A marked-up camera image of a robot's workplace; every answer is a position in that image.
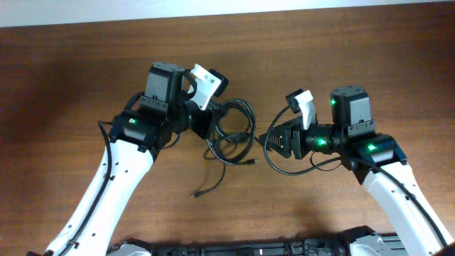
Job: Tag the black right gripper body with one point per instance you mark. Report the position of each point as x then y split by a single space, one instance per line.
306 139

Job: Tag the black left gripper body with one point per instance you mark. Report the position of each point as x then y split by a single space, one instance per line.
200 121

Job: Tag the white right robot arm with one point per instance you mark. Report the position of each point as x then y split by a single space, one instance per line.
377 161

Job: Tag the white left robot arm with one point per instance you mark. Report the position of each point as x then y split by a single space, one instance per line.
175 99

